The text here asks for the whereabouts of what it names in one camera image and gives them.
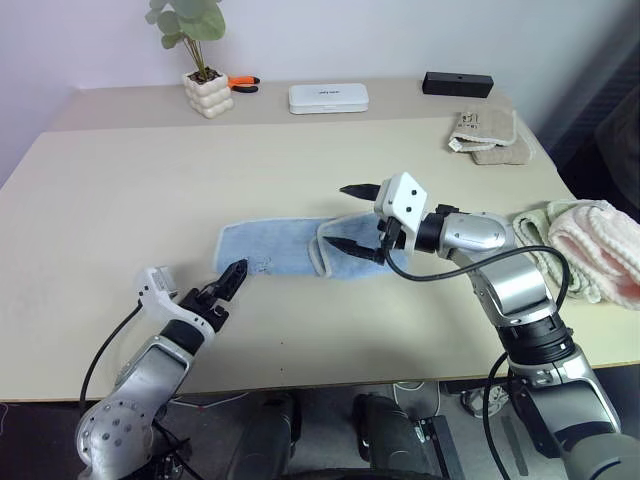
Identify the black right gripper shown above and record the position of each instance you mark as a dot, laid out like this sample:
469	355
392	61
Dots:
390	237

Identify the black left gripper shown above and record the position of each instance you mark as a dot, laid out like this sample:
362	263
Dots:
197	301

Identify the light blue towel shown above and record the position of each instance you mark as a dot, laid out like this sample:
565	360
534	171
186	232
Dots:
270	250

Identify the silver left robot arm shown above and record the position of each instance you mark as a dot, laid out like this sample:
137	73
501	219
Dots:
150	370

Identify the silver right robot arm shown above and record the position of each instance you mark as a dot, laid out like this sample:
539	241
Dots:
515	285

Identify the beige printed folded towel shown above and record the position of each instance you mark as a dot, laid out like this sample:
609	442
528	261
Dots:
480	127

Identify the plain beige folded towel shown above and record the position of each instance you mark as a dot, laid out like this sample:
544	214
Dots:
505	156

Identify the light green folded towel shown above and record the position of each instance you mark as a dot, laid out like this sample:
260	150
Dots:
532	227

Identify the pink folded towel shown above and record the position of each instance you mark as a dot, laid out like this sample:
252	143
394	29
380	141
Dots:
590	240

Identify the flat white case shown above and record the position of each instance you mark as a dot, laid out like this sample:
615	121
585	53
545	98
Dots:
327	98

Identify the dark rounded shape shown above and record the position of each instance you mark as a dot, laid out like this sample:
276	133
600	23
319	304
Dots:
387	440
265	440

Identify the long black box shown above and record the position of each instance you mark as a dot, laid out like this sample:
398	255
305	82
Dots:
457	84

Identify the green plant in white pot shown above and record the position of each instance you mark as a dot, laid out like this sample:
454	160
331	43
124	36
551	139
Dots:
207	95

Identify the dark object beside table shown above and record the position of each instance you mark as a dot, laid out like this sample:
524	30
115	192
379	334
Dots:
617	150

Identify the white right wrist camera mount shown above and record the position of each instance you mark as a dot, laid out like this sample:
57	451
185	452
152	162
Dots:
405	197

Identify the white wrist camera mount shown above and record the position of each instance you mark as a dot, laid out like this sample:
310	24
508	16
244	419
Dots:
161	299
405	197

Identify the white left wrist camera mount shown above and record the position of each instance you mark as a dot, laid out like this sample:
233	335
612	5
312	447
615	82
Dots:
161	299

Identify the black bracket under table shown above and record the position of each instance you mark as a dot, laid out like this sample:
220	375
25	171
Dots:
442	445

